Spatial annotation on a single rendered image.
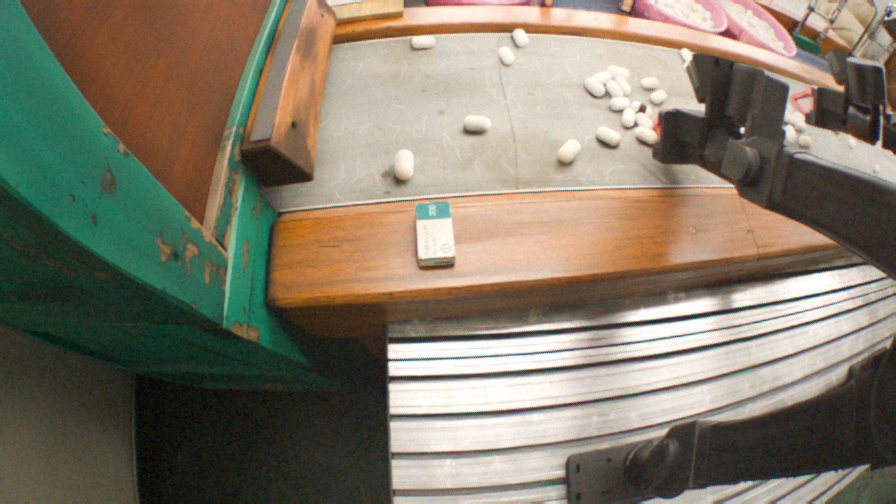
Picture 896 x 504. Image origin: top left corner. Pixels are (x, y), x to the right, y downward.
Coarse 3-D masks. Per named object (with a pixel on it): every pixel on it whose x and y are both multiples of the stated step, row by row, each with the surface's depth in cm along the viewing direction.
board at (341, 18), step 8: (376, 0) 56; (384, 0) 56; (392, 0) 56; (400, 0) 56; (336, 8) 55; (344, 8) 55; (352, 8) 55; (360, 8) 55; (368, 8) 55; (376, 8) 55; (384, 8) 55; (392, 8) 55; (400, 8) 55; (344, 16) 54; (352, 16) 54; (360, 16) 54; (368, 16) 55; (376, 16) 55; (384, 16) 55; (392, 16) 55; (400, 16) 55
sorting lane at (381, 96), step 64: (384, 64) 54; (448, 64) 54; (512, 64) 54; (576, 64) 55; (640, 64) 56; (320, 128) 49; (384, 128) 49; (448, 128) 49; (512, 128) 49; (576, 128) 50; (320, 192) 46; (384, 192) 46; (448, 192) 46; (512, 192) 46
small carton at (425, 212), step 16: (416, 208) 40; (432, 208) 40; (448, 208) 40; (416, 224) 39; (432, 224) 39; (448, 224) 39; (432, 240) 38; (448, 240) 38; (432, 256) 38; (448, 256) 38
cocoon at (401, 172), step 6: (402, 150) 45; (396, 156) 45; (402, 156) 45; (408, 156) 45; (396, 162) 45; (402, 162) 45; (408, 162) 45; (396, 168) 45; (402, 168) 44; (408, 168) 45; (396, 174) 45; (402, 174) 45; (408, 174) 45
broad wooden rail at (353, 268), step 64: (576, 192) 45; (640, 192) 45; (704, 192) 44; (320, 256) 40; (384, 256) 40; (512, 256) 40; (576, 256) 40; (640, 256) 40; (704, 256) 40; (768, 256) 41; (832, 256) 47; (320, 320) 45; (384, 320) 47
